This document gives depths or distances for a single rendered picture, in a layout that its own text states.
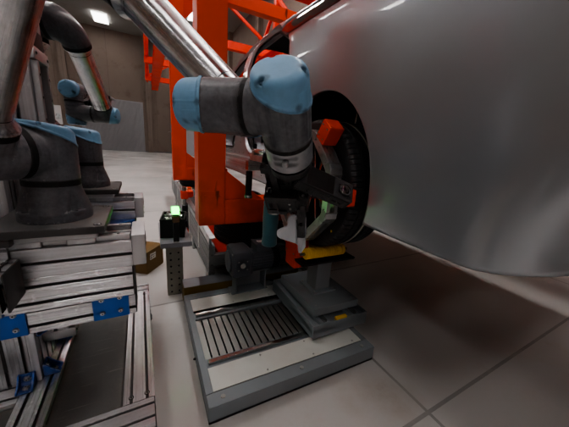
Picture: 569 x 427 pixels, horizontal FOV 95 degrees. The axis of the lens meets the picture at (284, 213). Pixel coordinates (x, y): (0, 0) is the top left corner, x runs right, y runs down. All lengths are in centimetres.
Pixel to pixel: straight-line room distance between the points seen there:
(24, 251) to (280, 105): 71
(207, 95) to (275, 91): 10
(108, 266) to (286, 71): 69
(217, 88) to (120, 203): 99
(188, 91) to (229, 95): 6
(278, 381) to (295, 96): 116
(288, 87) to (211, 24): 141
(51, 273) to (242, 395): 80
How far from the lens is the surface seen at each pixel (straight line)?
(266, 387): 128
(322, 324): 147
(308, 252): 133
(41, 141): 80
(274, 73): 35
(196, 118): 40
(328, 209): 116
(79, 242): 84
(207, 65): 55
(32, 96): 106
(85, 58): 142
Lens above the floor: 104
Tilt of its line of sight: 15 degrees down
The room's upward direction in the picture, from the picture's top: 4 degrees clockwise
